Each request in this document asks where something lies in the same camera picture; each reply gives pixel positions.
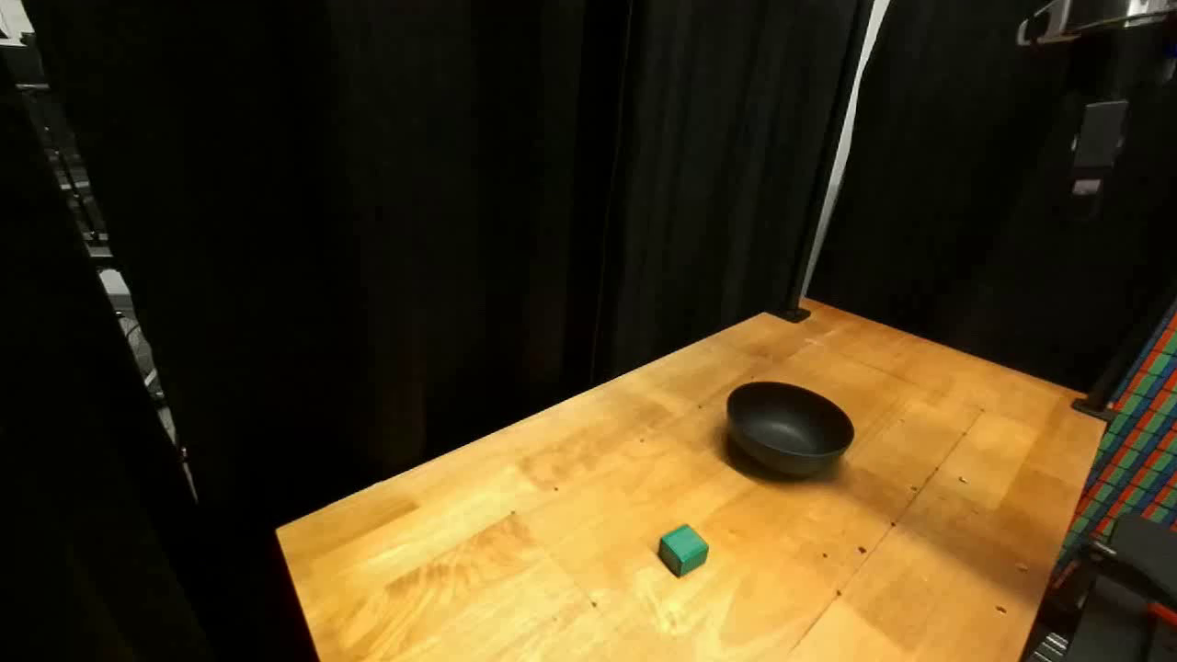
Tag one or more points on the black bowl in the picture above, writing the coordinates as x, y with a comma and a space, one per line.
789, 428

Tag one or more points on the green cube block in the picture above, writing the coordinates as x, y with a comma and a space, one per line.
683, 548

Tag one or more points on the black curtain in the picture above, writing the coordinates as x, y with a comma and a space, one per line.
491, 207

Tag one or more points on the white vertical pole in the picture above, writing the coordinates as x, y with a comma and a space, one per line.
837, 152

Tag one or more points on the colourful checkered cloth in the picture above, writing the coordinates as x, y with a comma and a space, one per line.
1133, 444

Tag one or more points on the black corner bracket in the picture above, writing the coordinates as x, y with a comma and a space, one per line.
794, 314

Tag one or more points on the black camera stand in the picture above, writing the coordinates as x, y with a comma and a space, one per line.
1110, 607

